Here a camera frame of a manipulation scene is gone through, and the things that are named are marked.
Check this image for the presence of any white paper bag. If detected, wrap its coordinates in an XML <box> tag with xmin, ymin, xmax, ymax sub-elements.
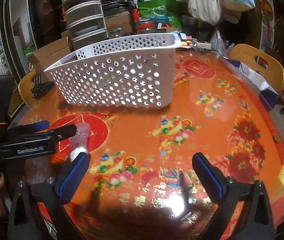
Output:
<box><xmin>232</xmin><ymin>60</ymin><xmax>278</xmax><ymax>110</ymax></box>

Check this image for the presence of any small clear plastic packet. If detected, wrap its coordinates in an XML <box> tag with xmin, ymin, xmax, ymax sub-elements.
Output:
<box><xmin>69</xmin><ymin>123</ymin><xmax>92</xmax><ymax>162</ymax></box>

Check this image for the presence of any stacked grey drawer tower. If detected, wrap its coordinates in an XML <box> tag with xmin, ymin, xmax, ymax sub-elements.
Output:
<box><xmin>60</xmin><ymin>0</ymin><xmax>107</xmax><ymax>48</ymax></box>

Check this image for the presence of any glass jar with red lid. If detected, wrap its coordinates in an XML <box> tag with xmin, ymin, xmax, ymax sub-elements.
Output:
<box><xmin>138</xmin><ymin>19</ymin><xmax>157</xmax><ymax>34</ymax></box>

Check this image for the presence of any black phone stand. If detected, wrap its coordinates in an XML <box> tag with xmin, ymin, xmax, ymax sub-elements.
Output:
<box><xmin>31</xmin><ymin>72</ymin><xmax>55</xmax><ymax>98</ymax></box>

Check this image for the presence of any white perforated plastic basket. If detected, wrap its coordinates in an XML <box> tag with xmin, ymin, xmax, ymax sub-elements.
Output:
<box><xmin>43</xmin><ymin>33</ymin><xmax>182</xmax><ymax>107</ymax></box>

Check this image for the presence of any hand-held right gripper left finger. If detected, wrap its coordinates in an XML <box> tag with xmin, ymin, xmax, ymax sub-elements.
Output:
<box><xmin>7</xmin><ymin>152</ymin><xmax>92</xmax><ymax>240</ymax></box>

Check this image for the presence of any green shopping bag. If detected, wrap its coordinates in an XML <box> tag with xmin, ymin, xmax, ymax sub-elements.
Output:
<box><xmin>137</xmin><ymin>0</ymin><xmax>182</xmax><ymax>30</ymax></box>

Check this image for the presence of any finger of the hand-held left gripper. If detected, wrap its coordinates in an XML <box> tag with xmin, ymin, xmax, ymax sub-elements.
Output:
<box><xmin>8</xmin><ymin>120</ymin><xmax>50</xmax><ymax>135</ymax></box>
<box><xmin>38</xmin><ymin>124</ymin><xmax>78</xmax><ymax>143</ymax></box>

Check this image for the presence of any brown cardboard carton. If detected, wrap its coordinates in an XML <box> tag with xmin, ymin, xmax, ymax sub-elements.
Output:
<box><xmin>104</xmin><ymin>12</ymin><xmax>132</xmax><ymax>34</ymax></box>

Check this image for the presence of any open cardboard box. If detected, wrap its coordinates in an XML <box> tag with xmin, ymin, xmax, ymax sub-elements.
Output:
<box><xmin>28</xmin><ymin>37</ymin><xmax>70</xmax><ymax>74</ymax></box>

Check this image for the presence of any white canvas tote bag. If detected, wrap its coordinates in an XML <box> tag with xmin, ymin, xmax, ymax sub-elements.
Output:
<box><xmin>187</xmin><ymin>0</ymin><xmax>222</xmax><ymax>25</ymax></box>

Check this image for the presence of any dark framed glass door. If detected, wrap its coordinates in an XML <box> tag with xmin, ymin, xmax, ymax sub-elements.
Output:
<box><xmin>0</xmin><ymin>0</ymin><xmax>33</xmax><ymax>80</ymax></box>

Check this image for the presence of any wooden chair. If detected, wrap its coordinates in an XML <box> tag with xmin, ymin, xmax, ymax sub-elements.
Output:
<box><xmin>229</xmin><ymin>44</ymin><xmax>284</xmax><ymax>94</ymax></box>
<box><xmin>18</xmin><ymin>70</ymin><xmax>39</xmax><ymax>105</ymax></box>

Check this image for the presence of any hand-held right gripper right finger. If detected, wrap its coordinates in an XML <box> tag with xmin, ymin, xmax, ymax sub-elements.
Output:
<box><xmin>182</xmin><ymin>152</ymin><xmax>275</xmax><ymax>240</ymax></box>

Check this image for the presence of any clear plastic bag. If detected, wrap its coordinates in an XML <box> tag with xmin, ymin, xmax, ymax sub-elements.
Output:
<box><xmin>211</xmin><ymin>29</ymin><xmax>230</xmax><ymax>55</ymax></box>

